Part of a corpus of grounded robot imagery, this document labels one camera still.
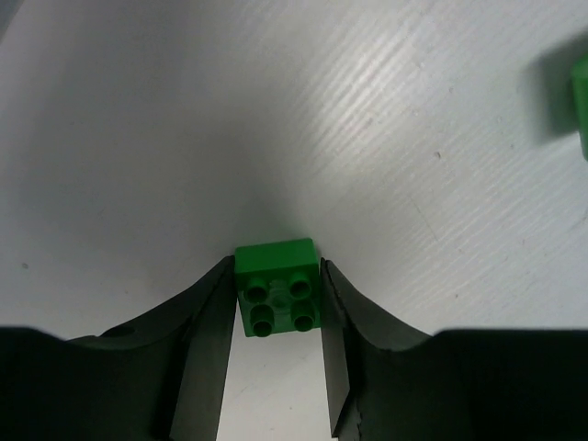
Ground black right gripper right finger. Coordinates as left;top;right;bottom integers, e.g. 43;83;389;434
321;260;587;440

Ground green square lego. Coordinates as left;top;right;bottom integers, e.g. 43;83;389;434
234;238;322;338

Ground green arch lego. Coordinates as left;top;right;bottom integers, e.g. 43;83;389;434
571;56;588;160

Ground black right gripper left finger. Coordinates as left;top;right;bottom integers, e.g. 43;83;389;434
1;257;235;440

